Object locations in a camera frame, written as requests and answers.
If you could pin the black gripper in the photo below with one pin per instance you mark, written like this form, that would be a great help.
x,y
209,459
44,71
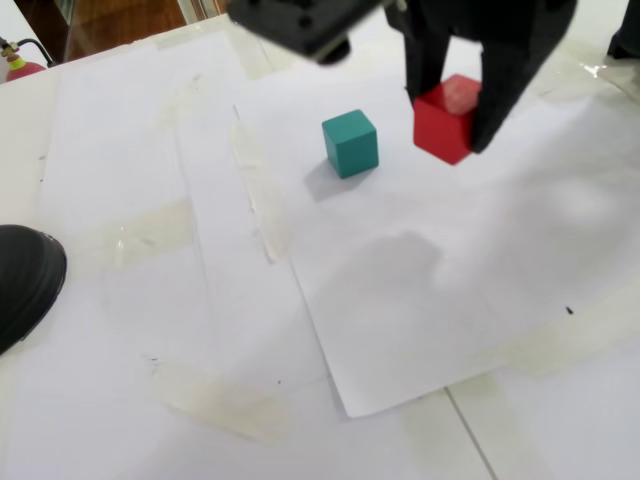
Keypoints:
x,y
500,30

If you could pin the red cube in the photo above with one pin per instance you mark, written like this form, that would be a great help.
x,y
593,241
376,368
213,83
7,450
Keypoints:
x,y
440,130

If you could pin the teal blue cube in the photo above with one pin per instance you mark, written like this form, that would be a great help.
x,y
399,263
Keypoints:
x,y
350,150

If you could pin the clear glossy tape strip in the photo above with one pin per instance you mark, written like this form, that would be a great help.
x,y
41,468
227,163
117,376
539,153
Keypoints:
x,y
595,70

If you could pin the beige masking tape strip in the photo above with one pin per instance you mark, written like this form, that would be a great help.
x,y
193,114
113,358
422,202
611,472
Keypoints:
x,y
550,350
255,60
265,215
145,235
440,430
225,405

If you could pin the white paper sheet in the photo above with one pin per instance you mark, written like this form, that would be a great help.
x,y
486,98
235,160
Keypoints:
x,y
400,300
240,310

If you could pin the brown wooden cabinet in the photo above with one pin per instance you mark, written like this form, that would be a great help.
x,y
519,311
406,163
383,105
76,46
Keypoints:
x,y
125,25

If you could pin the red fire extinguisher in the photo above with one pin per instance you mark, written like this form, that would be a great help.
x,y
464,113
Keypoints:
x,y
30,69

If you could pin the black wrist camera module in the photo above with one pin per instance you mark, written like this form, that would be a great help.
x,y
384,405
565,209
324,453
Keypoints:
x,y
300,20

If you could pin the black rounded camera base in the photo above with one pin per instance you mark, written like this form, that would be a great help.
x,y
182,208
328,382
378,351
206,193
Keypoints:
x,y
25,285

